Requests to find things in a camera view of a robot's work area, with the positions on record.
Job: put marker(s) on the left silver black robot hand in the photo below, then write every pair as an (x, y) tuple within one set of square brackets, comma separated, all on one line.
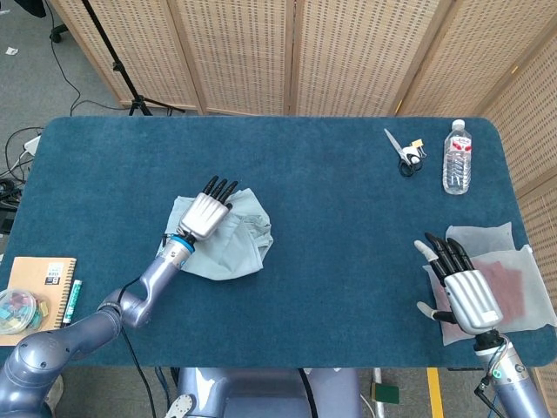
[(202, 215)]

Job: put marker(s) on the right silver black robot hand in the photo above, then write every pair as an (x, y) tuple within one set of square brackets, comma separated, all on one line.
[(472, 300)]

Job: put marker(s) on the light green t-shirt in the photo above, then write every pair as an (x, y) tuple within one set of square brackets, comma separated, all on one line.
[(235, 257)]

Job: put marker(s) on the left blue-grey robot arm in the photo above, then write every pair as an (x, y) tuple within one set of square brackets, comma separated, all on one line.
[(161, 270)]

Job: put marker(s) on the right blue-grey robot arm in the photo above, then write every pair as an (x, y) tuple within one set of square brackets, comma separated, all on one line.
[(513, 387)]

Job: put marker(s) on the large frosted plastic bag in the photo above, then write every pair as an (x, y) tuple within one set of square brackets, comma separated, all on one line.
[(531, 278)]

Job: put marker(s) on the small frosted plastic bag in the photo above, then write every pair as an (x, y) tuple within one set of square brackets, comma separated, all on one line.
[(483, 237)]

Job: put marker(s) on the white tube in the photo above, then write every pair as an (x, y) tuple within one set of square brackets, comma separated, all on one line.
[(377, 374)]

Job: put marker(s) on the green block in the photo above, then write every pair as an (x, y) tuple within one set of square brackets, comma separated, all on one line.
[(385, 393)]

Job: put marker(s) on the clear plastic water bottle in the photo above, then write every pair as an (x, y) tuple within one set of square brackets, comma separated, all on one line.
[(457, 170)]

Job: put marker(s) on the blue carpet table cover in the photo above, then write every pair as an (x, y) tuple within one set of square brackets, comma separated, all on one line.
[(326, 261)]

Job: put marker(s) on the green white marker pen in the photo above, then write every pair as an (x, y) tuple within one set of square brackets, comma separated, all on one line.
[(73, 298)]

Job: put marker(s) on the black tripod stand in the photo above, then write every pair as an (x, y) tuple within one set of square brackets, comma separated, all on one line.
[(126, 80)]

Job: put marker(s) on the yellow binder clip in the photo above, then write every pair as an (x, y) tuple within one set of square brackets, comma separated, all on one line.
[(418, 143)]

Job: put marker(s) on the brown spiral notebook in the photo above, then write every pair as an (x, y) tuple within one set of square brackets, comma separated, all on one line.
[(30, 274)]

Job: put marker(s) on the white power adapter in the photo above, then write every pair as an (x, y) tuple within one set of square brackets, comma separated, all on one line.
[(31, 146)]

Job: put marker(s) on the blue-grey robot torso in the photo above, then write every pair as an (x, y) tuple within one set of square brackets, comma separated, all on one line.
[(261, 392)]

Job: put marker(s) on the black floor device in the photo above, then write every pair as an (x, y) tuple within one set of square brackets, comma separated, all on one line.
[(5, 225)]

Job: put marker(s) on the clear tub of coloured clips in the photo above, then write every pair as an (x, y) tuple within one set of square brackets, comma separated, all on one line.
[(22, 311)]

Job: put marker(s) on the black chair caster wheel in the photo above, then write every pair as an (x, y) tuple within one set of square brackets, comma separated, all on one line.
[(55, 34)]

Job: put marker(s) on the white paper scrap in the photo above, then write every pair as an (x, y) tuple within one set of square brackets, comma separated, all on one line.
[(11, 51)]

